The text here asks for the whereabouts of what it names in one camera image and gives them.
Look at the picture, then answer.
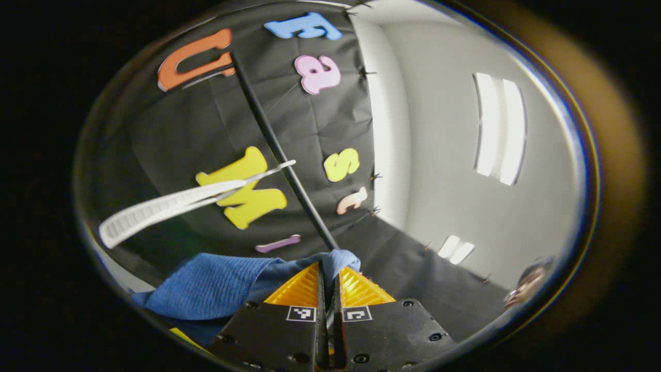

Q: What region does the white plastic hanger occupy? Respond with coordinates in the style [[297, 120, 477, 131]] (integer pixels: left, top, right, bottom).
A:
[[181, 67, 236, 89], [98, 159, 297, 250]]

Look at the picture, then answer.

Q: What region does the small ceiling light panel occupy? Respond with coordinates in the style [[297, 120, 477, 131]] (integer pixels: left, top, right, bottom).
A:
[[438, 235, 476, 266]]

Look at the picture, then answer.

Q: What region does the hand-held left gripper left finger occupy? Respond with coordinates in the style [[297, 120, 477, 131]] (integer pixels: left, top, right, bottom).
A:
[[208, 262, 329, 372]]

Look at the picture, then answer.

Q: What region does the large ceiling light panel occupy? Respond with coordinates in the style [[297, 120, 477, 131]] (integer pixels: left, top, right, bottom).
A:
[[474, 72, 528, 187]]

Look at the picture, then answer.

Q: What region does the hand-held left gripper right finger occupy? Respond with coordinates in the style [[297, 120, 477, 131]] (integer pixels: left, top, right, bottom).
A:
[[331, 265, 457, 372]]

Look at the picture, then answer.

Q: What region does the blue corduroy shirt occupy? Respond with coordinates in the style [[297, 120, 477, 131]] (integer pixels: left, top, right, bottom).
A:
[[132, 250, 362, 347]]

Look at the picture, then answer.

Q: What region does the black clothes rack rail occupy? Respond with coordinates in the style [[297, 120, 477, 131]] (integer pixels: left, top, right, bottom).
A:
[[229, 51, 340, 251]]

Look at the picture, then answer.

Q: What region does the person's head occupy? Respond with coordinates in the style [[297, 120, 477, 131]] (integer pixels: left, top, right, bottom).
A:
[[503, 256, 557, 311]]

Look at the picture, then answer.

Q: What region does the black backdrop cloth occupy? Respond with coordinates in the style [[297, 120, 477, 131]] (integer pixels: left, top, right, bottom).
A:
[[85, 0, 512, 342]]

